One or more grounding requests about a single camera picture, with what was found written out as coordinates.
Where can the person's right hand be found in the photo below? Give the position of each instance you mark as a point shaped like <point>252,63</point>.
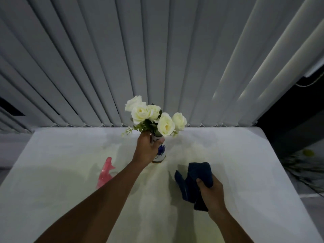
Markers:
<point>212,197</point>

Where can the person's left hand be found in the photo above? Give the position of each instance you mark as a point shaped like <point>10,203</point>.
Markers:
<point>146,150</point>

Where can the person's left thumb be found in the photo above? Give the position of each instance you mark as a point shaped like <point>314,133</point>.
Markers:
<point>158,143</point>

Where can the person's right thumb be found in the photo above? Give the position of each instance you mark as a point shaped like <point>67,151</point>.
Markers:
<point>201,184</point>

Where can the white vase with blue print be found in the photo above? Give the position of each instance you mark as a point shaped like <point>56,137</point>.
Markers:
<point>161,150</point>

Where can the dark blue cloth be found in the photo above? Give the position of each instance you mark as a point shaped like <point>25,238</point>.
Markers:
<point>192,183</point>

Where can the person's left forearm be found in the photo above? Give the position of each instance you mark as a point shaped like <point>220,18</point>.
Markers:
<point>98,204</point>

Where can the person's right forearm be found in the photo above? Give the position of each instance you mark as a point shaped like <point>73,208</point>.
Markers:
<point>231,231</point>

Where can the white artificial rose bouquet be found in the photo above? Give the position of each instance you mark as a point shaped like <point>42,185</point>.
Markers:
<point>157,118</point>

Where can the pink spray bottle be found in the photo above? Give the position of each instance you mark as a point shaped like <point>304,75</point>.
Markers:
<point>105,173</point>

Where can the grey vertical window blinds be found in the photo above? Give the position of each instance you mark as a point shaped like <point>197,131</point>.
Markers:
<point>141,55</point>

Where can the green plant with yellow flower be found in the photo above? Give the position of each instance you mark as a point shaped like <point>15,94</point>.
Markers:
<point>303,167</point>

